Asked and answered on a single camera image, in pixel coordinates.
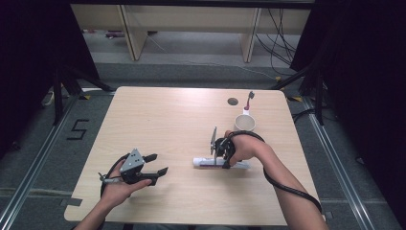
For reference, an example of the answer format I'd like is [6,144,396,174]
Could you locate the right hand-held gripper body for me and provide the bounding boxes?
[209,126,237,168]

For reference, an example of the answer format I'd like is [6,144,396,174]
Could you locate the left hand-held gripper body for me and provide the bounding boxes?
[119,148,158,187]

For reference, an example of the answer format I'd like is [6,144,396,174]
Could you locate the white purple toothpaste tube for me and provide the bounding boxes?
[192,155,252,171]

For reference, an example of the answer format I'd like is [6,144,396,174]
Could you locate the white cup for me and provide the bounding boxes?
[234,107,258,133]

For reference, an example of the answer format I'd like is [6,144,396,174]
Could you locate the pink toothbrush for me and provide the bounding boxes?
[243,90,256,111]

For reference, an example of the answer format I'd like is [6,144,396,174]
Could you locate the person's right hand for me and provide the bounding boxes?
[223,128,273,168]

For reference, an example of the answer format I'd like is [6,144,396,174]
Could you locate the person's left hand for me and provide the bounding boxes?
[101,159,153,209]

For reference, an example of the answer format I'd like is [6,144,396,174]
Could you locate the black metal stand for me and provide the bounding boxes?
[52,64,117,127]
[268,62,326,127]

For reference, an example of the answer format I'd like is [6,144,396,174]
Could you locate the black curtain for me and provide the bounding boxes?
[0,0,101,161]
[289,0,406,221]

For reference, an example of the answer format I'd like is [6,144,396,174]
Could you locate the left hand-held gripper black cable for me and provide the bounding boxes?
[98,152,131,199]

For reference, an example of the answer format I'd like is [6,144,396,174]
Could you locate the hand-held gripper black cable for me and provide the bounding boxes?
[98,152,131,199]
[227,129,324,214]

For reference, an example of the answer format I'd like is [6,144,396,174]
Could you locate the right hand-held gripper black cable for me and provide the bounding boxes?
[227,129,324,214]

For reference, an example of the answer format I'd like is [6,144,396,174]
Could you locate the metal floor rail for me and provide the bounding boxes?
[0,95,80,230]
[302,95,375,230]

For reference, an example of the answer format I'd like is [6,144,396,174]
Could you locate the black hanging cables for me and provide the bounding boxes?
[254,8,302,77]

